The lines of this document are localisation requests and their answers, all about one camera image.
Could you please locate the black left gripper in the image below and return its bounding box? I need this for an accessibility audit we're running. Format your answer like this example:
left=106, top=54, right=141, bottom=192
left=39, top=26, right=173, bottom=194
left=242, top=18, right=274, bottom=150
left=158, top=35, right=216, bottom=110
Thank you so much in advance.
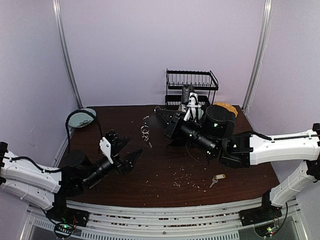
left=82, top=148, right=143, bottom=189

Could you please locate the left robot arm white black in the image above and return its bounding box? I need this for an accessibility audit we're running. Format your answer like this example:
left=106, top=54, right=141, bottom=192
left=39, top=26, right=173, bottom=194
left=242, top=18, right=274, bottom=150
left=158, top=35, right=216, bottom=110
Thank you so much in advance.
left=0, top=130, right=143, bottom=223

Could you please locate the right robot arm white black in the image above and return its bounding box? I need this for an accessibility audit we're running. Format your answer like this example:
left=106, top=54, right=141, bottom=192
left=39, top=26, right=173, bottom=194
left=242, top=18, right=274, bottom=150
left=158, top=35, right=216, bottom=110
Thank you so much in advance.
left=154, top=102, right=320, bottom=221

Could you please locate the light blue floral plate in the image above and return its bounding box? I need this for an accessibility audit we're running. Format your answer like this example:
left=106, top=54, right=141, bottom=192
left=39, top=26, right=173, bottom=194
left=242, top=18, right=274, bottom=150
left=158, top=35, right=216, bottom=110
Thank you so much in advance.
left=66, top=108, right=97, bottom=128

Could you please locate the yellow dotted plate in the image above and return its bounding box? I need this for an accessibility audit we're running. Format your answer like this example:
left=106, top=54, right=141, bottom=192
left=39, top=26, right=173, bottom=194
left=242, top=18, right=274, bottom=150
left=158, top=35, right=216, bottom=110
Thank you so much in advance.
left=212, top=102, right=238, bottom=117

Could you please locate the key with yellow tag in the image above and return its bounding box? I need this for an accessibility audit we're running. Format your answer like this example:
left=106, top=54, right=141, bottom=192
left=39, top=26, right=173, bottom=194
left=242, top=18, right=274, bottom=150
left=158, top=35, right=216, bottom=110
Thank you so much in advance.
left=209, top=174, right=226, bottom=188

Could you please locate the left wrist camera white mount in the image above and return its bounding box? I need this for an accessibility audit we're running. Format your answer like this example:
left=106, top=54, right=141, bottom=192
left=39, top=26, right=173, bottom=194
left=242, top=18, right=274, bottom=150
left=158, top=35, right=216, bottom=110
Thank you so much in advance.
left=99, top=137, right=114, bottom=165

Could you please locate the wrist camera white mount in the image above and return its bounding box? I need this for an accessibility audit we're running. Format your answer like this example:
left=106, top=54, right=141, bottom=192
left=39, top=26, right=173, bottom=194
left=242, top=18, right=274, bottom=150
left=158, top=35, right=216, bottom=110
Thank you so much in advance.
left=99, top=137, right=114, bottom=165
left=180, top=84, right=203, bottom=123

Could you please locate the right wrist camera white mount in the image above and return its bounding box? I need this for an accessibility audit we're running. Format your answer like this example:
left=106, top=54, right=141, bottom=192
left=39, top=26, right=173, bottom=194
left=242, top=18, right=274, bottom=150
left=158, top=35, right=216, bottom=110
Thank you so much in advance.
left=180, top=84, right=203, bottom=123

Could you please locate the black wire dish rack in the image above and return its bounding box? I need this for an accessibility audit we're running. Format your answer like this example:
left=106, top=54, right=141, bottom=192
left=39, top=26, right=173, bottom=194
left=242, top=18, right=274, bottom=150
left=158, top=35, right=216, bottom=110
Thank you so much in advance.
left=164, top=69, right=219, bottom=108

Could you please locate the black braided cable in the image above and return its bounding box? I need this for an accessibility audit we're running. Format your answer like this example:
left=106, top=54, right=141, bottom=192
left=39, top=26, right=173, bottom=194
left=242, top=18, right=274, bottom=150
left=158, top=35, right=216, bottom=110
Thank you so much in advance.
left=14, top=108, right=106, bottom=173

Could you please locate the aluminium front rail base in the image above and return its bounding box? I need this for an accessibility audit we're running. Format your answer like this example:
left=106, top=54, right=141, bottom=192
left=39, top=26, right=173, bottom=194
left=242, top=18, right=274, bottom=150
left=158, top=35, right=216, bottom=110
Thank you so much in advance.
left=18, top=198, right=311, bottom=240

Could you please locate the right aluminium frame post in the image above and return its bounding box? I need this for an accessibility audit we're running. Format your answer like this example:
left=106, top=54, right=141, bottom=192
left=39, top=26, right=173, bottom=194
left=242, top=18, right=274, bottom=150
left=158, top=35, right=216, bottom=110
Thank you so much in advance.
left=242, top=0, right=274, bottom=115

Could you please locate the aluminium frame post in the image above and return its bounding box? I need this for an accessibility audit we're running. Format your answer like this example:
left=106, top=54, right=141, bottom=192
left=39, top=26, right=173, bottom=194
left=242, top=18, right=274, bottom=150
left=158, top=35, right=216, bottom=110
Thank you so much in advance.
left=52, top=0, right=83, bottom=109
left=242, top=0, right=274, bottom=115

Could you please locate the left aluminium frame post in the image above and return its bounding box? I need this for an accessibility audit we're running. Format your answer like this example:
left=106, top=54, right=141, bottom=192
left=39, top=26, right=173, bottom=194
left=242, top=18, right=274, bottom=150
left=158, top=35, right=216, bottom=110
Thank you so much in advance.
left=52, top=0, right=83, bottom=109

